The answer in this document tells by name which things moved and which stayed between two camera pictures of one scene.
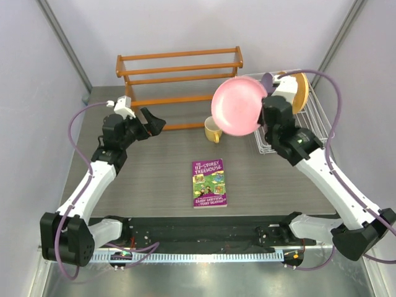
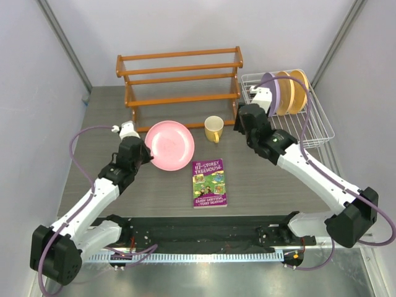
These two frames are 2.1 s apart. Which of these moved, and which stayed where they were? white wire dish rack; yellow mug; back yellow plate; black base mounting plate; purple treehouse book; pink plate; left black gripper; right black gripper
Moved: right black gripper; left black gripper; white wire dish rack; pink plate
Stayed: back yellow plate; purple treehouse book; black base mounting plate; yellow mug
